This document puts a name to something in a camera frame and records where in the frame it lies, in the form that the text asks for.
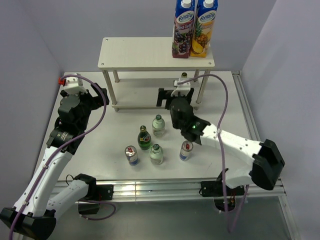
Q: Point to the right silver blue can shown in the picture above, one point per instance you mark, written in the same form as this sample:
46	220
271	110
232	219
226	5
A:
185	150

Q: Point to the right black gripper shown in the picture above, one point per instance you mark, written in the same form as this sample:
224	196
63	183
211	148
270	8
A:
165	94

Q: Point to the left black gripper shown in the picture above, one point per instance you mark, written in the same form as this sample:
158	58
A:
93	100

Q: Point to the green Perrier labelled bottle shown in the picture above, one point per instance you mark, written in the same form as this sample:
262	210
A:
144	138

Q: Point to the left silver blue can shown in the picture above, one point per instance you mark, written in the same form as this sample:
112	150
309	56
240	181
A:
131	155

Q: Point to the pineapple juice carton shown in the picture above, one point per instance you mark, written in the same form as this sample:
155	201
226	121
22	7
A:
206	12

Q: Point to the beige two-tier shelf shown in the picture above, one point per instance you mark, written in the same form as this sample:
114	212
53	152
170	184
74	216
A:
135	68

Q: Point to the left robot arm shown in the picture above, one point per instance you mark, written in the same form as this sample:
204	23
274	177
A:
35	213

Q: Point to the aluminium rail frame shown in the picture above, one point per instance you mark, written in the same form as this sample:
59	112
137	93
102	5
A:
101	154

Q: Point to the silver blue can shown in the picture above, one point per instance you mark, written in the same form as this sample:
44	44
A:
185	150
131	155

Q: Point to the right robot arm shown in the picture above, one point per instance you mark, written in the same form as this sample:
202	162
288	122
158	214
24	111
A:
262	162

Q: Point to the red grape juice carton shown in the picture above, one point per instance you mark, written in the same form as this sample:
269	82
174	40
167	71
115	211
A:
184	16

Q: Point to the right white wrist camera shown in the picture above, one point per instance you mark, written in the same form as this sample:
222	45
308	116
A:
182	87

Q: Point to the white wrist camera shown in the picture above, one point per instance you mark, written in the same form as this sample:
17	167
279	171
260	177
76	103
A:
72	85
182	87

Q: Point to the clear bottle green cap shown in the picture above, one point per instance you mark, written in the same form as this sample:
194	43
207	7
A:
158	126
156	154

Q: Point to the clear bottle green cap front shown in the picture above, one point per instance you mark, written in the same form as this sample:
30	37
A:
156	154

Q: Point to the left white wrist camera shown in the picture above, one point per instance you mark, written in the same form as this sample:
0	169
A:
72	85

